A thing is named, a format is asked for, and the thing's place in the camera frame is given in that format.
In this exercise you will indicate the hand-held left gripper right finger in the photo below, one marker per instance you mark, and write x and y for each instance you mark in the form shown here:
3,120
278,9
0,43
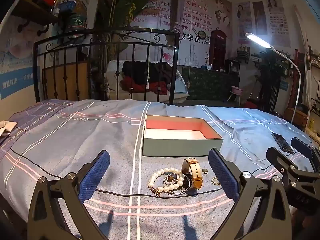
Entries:
222,172

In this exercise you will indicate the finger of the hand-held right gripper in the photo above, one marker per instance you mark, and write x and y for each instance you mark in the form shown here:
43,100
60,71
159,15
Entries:
302,146
277,158

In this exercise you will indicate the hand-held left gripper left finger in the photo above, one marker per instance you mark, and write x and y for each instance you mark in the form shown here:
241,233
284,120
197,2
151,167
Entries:
96,172

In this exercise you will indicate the thin gold bangle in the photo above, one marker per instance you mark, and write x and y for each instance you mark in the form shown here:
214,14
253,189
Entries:
179,192

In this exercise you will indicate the grey box with pink inside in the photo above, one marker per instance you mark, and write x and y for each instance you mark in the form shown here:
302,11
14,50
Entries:
175,147

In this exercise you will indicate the black smartphone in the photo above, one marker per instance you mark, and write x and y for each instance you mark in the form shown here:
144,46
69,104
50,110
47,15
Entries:
282,142

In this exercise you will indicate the grey blue striped bedsheet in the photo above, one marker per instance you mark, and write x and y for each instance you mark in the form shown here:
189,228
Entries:
75,142

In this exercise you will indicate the red bin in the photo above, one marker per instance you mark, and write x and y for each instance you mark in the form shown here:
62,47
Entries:
252,104

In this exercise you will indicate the pink stool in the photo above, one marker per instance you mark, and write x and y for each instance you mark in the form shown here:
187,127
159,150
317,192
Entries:
237,89

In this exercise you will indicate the dark potted plant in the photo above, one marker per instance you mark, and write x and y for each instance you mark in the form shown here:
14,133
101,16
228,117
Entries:
271,70

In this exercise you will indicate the green patterned counter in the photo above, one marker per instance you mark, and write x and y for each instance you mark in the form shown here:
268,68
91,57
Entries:
207,82

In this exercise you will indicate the yellow wooden panel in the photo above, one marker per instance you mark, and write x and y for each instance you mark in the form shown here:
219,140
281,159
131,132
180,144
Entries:
75,80

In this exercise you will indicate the red cloth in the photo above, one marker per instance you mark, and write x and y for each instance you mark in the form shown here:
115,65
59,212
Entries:
130,83

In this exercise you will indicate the beige cloth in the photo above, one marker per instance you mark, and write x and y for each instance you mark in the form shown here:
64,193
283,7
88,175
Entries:
6,127

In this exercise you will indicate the black clothes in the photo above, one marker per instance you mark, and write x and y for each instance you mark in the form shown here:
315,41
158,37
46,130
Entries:
132,67

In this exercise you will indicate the white floor lamp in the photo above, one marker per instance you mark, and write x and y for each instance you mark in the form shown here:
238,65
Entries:
257,40

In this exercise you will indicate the red telephone booth cabinet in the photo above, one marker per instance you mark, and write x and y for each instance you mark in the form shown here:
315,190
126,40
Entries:
217,50

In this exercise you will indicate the green tin can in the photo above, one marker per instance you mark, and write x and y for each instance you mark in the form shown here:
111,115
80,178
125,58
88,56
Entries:
76,22

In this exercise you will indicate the blue box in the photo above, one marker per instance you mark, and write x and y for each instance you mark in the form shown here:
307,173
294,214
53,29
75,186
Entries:
66,5

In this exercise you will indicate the black metal bed frame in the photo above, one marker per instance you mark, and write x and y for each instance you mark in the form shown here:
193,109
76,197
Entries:
175,80

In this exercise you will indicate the small wall rack with bottles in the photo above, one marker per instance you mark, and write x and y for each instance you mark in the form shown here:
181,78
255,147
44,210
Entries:
243,53

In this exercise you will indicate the blue and white wall poster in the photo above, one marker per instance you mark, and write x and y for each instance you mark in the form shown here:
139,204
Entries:
15,80

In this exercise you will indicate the white portrait wall poster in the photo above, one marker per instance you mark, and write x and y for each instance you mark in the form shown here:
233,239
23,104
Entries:
277,22

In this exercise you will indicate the dark brown wall poster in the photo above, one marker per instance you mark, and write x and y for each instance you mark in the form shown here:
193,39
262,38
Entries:
259,17

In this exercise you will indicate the narrow pink wall poster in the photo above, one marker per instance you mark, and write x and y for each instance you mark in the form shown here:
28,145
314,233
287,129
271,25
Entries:
243,22

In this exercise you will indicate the large white wall banner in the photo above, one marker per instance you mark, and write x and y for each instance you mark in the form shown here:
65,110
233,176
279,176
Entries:
195,5

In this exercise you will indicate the wooden wall shelf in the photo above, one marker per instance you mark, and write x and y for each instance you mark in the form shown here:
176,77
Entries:
37,12

